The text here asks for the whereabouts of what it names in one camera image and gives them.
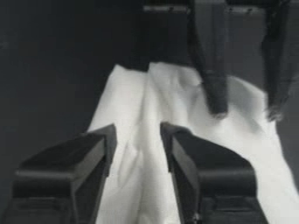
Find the white t-shirt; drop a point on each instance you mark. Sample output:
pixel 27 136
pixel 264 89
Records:
pixel 155 116

